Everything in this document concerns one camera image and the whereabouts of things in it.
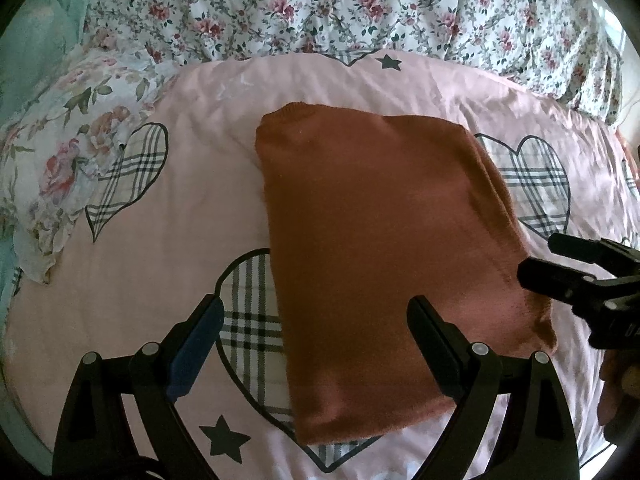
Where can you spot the pink bedsheet with plaid hearts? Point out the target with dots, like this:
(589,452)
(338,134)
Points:
(200,195)

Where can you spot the white large-flower pillow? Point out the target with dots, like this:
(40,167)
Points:
(75,150)

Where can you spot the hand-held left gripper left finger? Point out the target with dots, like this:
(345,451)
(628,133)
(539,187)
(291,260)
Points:
(196,347)

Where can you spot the teal cloth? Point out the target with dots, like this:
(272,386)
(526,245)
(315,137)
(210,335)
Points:
(45,25)

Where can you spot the person's right hand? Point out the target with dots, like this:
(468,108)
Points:
(617,390)

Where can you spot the brown knit sweater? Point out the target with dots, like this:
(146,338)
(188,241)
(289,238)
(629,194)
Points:
(380,260)

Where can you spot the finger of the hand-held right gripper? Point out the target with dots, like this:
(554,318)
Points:
(580,249)
(550,275)

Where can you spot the white small-flower quilt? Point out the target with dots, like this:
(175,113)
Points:
(350,5)

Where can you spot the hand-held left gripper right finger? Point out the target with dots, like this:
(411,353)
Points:
(435,345)

